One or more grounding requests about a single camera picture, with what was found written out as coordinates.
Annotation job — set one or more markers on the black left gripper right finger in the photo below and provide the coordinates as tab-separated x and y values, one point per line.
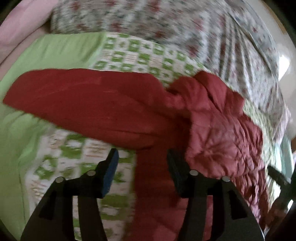
181	173

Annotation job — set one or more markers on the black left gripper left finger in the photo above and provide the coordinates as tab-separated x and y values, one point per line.
105	172

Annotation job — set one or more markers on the red puffer jacket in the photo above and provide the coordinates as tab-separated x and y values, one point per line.
200	117

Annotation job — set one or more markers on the person's right hand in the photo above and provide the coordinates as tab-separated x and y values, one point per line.
275	215

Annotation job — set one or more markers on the green checkered bed sheet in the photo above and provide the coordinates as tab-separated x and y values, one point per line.
35	152

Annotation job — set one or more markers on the red floral folded quilt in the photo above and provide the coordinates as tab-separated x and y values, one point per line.
205	30

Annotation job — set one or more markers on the pink quilted blanket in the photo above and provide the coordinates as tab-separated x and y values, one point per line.
24	24

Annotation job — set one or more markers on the blue floral pillow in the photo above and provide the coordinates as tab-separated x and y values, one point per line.
256	30

